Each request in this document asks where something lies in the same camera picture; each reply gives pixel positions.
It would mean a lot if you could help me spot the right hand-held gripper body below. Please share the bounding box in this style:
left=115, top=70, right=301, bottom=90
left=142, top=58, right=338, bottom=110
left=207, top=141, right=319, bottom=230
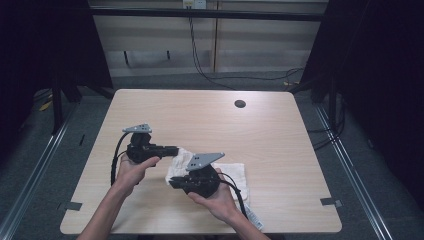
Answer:
left=182, top=152, right=226, bottom=199

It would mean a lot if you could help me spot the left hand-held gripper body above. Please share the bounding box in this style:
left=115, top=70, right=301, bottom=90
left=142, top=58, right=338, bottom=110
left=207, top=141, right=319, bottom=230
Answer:
left=122, top=123, right=165, bottom=165

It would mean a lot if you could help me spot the white towel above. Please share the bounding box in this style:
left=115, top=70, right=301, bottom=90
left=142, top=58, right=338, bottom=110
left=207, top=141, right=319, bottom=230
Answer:
left=164, top=147, right=251, bottom=202

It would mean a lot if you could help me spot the person's left hand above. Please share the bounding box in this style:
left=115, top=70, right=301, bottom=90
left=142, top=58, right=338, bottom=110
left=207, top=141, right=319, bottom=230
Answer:
left=112, top=154, right=161, bottom=198

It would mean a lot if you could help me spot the person's right hand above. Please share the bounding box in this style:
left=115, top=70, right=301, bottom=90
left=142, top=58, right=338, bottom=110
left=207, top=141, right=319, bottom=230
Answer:
left=187, top=167, right=242, bottom=225

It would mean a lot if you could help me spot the grey tape strip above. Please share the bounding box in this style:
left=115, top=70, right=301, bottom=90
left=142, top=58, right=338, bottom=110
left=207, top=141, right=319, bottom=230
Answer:
left=319, top=196, right=344, bottom=208
left=64, top=201, right=84, bottom=212

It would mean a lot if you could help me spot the black metal stand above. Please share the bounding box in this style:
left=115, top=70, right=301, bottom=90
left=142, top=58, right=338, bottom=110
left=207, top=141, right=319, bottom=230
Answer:
left=50, top=75, right=65, bottom=136

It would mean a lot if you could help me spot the yellow floor tape piece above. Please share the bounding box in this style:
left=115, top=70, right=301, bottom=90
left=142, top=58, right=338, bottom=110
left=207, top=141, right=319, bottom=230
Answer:
left=38, top=99, right=54, bottom=112

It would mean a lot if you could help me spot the black curtain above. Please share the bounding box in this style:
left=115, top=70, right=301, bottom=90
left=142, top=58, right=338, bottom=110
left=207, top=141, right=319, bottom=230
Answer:
left=0, top=0, right=115, bottom=164
left=299, top=0, right=424, bottom=209

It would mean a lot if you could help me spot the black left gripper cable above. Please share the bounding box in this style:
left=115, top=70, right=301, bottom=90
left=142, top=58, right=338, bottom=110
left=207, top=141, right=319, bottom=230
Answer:
left=110, top=131, right=133, bottom=187

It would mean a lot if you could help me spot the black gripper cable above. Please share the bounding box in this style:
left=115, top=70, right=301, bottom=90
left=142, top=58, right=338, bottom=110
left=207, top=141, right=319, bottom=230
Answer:
left=110, top=131, right=133, bottom=187
left=217, top=171, right=250, bottom=220

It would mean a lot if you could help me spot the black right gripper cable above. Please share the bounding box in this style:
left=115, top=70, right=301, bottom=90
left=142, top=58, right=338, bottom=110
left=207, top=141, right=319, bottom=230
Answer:
left=217, top=171, right=250, bottom=220

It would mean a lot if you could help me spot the white cable label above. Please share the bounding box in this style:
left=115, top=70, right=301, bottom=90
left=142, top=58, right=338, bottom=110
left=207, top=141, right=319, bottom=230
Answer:
left=244, top=202, right=265, bottom=232

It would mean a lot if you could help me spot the black hanging wall cable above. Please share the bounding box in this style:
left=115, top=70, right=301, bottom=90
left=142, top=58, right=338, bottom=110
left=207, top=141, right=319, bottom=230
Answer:
left=187, top=16, right=305, bottom=91

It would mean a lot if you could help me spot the aluminium floor rail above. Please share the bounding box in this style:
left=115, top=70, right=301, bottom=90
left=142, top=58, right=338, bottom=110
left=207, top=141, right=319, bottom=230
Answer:
left=0, top=99, right=80, bottom=240
left=314, top=104, right=395, bottom=240

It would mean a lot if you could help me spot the bundle of black floor cables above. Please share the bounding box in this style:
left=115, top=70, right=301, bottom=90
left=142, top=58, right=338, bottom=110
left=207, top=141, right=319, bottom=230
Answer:
left=306, top=93, right=347, bottom=152

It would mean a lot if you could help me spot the black horizontal frame bar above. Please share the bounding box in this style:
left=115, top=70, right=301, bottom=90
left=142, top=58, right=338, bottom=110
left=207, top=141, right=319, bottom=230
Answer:
left=89, top=7, right=327, bottom=23

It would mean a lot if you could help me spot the white wall outlet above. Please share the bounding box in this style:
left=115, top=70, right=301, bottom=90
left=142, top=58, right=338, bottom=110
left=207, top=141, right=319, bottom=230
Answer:
left=181, top=0, right=208, bottom=10

